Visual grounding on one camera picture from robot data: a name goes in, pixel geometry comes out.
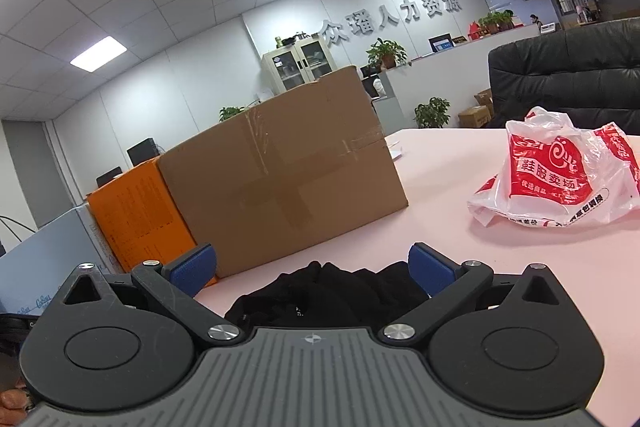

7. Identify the red and white plastic bag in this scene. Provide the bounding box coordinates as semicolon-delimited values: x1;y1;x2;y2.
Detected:
467;106;640;229

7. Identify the light blue cardboard box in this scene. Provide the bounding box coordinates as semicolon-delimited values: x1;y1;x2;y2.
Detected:
0;203;124;315

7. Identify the black computer monitor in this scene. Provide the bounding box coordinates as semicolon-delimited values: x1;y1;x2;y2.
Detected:
96;166;124;188
126;137;161;168

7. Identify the white reception counter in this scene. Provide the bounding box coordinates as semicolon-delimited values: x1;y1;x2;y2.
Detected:
372;19;566;130

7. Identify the grey glass-door cabinet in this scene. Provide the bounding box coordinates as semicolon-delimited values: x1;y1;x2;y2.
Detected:
261;38;335;96

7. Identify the brown cardboard box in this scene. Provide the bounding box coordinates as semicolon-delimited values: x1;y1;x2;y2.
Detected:
157;66;410;279

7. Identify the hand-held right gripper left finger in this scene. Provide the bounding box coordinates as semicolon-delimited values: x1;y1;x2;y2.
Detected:
37;243;246;351

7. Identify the silver wall lettering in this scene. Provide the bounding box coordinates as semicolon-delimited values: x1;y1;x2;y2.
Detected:
319;0;464;48

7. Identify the ceiling light panel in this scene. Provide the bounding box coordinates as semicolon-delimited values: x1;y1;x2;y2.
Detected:
69;36;128;72

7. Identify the orange cardboard box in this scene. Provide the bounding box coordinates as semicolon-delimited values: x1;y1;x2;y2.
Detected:
86;158;218;289

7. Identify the black cable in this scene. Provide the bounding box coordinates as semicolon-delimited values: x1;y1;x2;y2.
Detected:
0;215;37;239

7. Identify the black tank top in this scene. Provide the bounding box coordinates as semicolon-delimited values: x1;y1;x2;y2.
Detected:
224;261;431;334

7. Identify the black leather chair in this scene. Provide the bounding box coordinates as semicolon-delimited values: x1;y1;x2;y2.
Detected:
487;18;640;136

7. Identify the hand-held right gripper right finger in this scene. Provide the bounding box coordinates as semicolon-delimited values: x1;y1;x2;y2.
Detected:
377;243;583;350

